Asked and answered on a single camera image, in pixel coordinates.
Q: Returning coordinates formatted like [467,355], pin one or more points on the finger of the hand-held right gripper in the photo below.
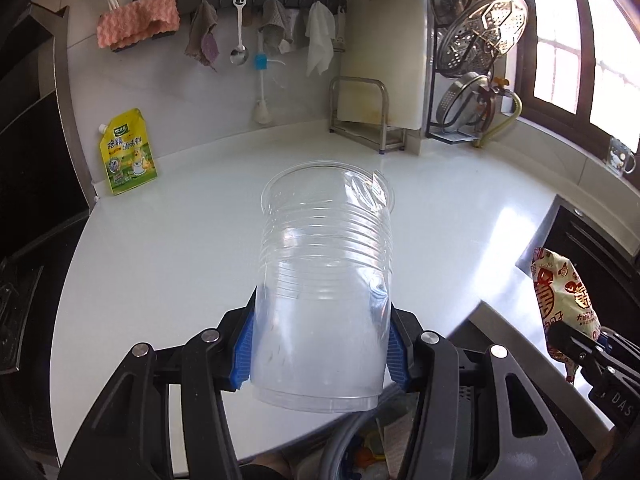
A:
[617,345]
[575,347]

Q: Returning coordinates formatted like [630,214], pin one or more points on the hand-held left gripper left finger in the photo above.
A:
[241,355]

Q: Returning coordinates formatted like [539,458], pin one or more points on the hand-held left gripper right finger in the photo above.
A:
[397,360]

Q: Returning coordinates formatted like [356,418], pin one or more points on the patterned snack wrapper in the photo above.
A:
[565,290]

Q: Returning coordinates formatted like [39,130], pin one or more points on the clear plastic cup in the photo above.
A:
[320,310]

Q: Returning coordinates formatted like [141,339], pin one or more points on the grey trash bin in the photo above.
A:
[340,452]

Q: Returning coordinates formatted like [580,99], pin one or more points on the dark steel sink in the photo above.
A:
[590,240]

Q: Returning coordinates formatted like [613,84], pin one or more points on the printed glass mug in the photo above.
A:
[621,156]

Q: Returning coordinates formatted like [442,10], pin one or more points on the steel cutting board rack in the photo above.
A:
[370,135]

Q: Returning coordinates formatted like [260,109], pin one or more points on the black lid rack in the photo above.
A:
[450,137]

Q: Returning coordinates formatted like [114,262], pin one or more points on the yellow seasoning pouch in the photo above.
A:
[127,155]

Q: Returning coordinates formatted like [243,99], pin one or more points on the white bottle brush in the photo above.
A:
[261,105]

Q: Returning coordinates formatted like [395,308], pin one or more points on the glass pot lid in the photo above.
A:
[460,105]

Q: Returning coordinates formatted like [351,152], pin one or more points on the gas valve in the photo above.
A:
[495,91]

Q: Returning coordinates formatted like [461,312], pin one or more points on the dark framed window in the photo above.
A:
[527,60]

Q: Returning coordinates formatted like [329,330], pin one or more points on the steel smiley ladle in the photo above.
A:
[239,55]

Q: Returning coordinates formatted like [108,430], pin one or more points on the white cutting board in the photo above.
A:
[385,50]

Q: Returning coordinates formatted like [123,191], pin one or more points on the grey purple hanging cloth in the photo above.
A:
[202,40]

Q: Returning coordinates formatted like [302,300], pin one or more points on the perforated steel steamer plate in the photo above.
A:
[482,35]

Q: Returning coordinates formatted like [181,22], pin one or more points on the white hanging cloth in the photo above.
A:
[319,35]

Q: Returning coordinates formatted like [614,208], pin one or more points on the pink sponge cloth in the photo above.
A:
[137,17]

